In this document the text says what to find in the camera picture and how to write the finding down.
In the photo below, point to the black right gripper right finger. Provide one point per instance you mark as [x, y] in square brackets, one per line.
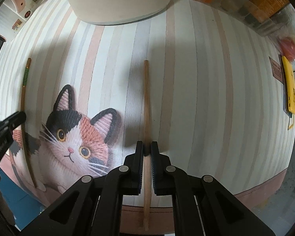
[201, 205]

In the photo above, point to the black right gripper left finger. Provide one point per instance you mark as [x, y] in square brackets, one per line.
[92, 205]

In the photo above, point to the left gripper of other arm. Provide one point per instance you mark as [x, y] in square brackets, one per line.
[6, 130]

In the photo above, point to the striped cat table mat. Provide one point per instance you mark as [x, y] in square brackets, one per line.
[216, 106]

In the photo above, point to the brown card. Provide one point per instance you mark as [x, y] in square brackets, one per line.
[276, 70]

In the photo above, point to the clear plastic bag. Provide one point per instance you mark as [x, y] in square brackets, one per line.
[284, 35]

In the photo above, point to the pink electric kettle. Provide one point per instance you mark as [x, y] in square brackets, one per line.
[13, 16]

